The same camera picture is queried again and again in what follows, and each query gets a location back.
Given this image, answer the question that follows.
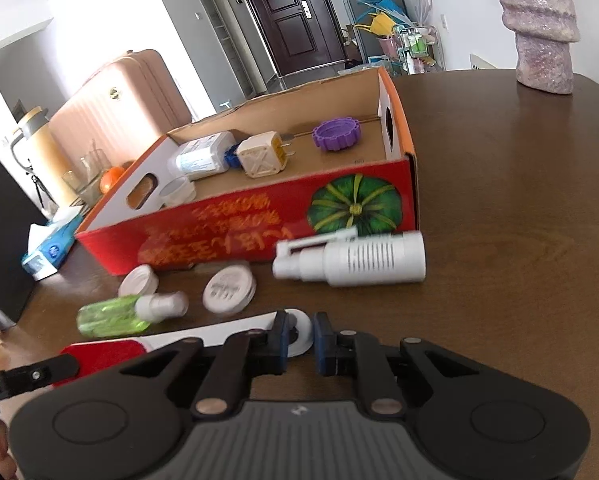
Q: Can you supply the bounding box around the yellow thermos flask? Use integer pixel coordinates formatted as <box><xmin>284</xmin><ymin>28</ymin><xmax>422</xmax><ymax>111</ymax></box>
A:
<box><xmin>10</xmin><ymin>106</ymin><xmax>80</xmax><ymax>208</ymax></box>

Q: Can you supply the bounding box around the dark brown door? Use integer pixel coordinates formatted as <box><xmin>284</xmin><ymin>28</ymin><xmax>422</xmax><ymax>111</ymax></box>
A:
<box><xmin>231</xmin><ymin>0</ymin><xmax>347</xmax><ymax>77</ymax></box>

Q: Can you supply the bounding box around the red and white flat tool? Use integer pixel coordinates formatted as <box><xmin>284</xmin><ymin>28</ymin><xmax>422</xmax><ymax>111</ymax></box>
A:
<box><xmin>54</xmin><ymin>310</ymin><xmax>280</xmax><ymax>388</ymax></box>

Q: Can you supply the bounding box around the cream cube plug adapter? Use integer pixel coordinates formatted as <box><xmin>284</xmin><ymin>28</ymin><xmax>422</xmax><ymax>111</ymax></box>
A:
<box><xmin>236</xmin><ymin>131</ymin><xmax>296</xmax><ymax>179</ymax></box>

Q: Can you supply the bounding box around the white spray bottle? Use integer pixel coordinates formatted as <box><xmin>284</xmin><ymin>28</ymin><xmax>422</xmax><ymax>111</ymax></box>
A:
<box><xmin>272</xmin><ymin>226</ymin><xmax>427</xmax><ymax>288</ymax></box>

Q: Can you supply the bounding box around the pink textured vase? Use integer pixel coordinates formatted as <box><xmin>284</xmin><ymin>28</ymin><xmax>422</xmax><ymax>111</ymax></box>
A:
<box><xmin>494</xmin><ymin>0</ymin><xmax>581</xmax><ymax>95</ymax></box>

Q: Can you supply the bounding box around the black paper bag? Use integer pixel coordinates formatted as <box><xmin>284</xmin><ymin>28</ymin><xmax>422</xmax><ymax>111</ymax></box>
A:
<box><xmin>0</xmin><ymin>137</ymin><xmax>48</xmax><ymax>331</ymax></box>

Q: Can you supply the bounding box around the green clear bottle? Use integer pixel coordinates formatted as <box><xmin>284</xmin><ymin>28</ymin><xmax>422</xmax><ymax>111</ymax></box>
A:
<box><xmin>77</xmin><ymin>292</ymin><xmax>189</xmax><ymax>337</ymax></box>

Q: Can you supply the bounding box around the orange fruit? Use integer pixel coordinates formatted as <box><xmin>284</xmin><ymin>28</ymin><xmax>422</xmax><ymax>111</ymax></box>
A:
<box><xmin>100</xmin><ymin>166</ymin><xmax>126</xmax><ymax>194</ymax></box>

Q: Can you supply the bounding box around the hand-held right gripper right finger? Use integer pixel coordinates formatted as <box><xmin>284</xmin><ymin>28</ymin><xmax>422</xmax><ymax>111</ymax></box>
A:
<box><xmin>314</xmin><ymin>312</ymin><xmax>480</xmax><ymax>418</ymax></box>

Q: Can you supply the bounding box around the yellow plastic dustpan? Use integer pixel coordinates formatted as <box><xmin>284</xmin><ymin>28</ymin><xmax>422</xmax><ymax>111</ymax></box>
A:
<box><xmin>354</xmin><ymin>12</ymin><xmax>396</xmax><ymax>37</ymax></box>

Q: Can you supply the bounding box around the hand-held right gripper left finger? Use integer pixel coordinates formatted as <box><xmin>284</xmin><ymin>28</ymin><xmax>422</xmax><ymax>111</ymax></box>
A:
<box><xmin>122</xmin><ymin>310</ymin><xmax>288</xmax><ymax>420</ymax></box>

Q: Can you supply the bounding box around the white round disc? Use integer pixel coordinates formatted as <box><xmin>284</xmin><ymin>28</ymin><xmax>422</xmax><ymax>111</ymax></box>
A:
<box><xmin>284</xmin><ymin>308</ymin><xmax>314</xmax><ymax>358</ymax></box>

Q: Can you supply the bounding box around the white labelled pill bottle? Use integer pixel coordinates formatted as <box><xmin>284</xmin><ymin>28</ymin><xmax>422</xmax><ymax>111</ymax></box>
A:
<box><xmin>168</xmin><ymin>131</ymin><xmax>238</xmax><ymax>181</ymax></box>

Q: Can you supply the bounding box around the wire storage cart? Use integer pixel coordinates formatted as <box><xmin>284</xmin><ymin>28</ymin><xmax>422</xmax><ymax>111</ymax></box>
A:
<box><xmin>392</xmin><ymin>22</ymin><xmax>446</xmax><ymax>77</ymax></box>

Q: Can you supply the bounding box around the small white round lid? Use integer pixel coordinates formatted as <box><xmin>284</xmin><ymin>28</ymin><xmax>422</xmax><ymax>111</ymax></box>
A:
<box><xmin>118</xmin><ymin>265</ymin><xmax>159</xmax><ymax>298</ymax></box>

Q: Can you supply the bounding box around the clear drinking glass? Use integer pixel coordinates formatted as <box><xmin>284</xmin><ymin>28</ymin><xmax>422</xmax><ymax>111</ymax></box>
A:
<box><xmin>62</xmin><ymin>142</ymin><xmax>113</xmax><ymax>206</ymax></box>

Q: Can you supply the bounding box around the purple ridged lid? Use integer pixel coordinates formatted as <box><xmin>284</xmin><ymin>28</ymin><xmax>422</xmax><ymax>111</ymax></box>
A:
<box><xmin>313</xmin><ymin>116</ymin><xmax>361</xmax><ymax>153</ymax></box>

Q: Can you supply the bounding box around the blue tissue pack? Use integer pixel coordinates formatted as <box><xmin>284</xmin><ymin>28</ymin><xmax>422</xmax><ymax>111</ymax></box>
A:
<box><xmin>21</xmin><ymin>208</ymin><xmax>83</xmax><ymax>282</ymax></box>

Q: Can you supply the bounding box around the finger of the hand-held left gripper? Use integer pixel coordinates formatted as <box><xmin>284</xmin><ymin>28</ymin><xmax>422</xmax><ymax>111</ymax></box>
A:
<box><xmin>0</xmin><ymin>353</ymin><xmax>80</xmax><ymax>395</ymax></box>

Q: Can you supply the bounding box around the red cardboard box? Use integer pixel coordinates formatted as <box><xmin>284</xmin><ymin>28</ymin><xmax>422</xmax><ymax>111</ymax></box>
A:
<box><xmin>74</xmin><ymin>66</ymin><xmax>419</xmax><ymax>277</ymax></box>

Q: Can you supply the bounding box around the large white round lid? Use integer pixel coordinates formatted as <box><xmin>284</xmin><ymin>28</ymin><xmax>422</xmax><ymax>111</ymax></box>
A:
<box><xmin>202</xmin><ymin>265</ymin><xmax>257</xmax><ymax>315</ymax></box>

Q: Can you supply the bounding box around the pink suitcase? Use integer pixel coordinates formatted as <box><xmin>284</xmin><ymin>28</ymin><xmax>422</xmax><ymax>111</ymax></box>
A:
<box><xmin>48</xmin><ymin>49</ymin><xmax>193</xmax><ymax>171</ymax></box>

